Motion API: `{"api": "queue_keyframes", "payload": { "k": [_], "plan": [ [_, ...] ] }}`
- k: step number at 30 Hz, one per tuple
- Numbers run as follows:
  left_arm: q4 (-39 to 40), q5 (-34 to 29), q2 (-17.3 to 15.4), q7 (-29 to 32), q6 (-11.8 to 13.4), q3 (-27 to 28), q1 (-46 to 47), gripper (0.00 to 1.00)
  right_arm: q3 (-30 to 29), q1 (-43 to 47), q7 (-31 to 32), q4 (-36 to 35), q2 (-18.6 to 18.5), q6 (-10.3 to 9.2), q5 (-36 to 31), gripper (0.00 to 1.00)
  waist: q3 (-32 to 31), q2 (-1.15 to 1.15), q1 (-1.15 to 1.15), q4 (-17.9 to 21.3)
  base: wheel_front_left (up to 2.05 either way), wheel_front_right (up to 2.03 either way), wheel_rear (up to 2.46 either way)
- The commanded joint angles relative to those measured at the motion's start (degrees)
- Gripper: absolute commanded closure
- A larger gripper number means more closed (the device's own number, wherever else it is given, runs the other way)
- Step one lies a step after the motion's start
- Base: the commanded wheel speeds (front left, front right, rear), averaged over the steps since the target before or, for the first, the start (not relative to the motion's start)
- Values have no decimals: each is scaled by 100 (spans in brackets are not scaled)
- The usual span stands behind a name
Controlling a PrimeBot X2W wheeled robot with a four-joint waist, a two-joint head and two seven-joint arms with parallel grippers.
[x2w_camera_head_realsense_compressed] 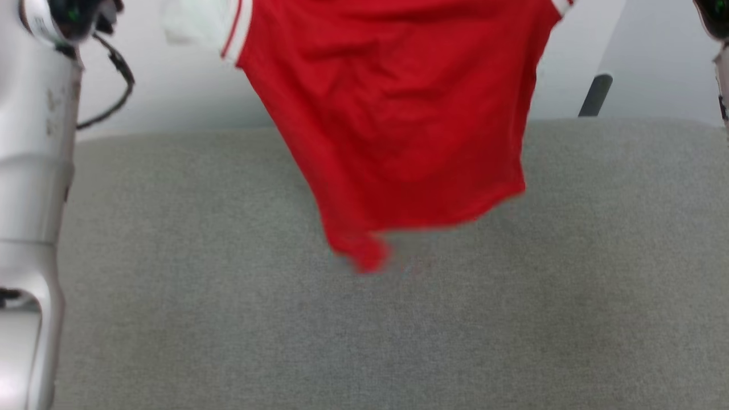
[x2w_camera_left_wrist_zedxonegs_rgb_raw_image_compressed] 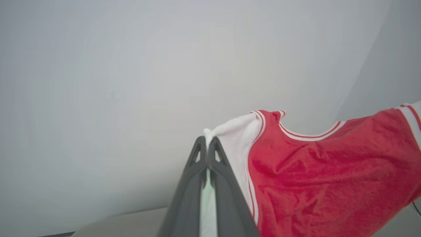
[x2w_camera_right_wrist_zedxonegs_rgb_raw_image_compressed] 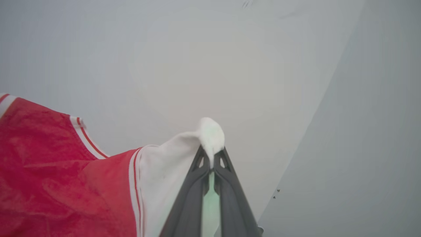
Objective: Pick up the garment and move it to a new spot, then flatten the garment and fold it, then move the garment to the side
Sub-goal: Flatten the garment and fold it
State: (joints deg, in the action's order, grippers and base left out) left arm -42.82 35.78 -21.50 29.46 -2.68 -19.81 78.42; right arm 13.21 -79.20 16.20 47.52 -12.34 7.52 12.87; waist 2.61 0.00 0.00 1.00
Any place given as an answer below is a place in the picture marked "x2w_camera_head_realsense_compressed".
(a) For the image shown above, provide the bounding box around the black slanted post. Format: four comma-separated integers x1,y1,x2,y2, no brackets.
578,73,615,118

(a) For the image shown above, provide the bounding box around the red and white shirt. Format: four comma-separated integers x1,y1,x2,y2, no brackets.
161,0,577,274

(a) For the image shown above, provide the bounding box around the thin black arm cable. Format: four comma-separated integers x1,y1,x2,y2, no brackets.
76,33,136,131

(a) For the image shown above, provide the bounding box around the white slanted panel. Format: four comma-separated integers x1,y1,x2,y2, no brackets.
592,0,729,129

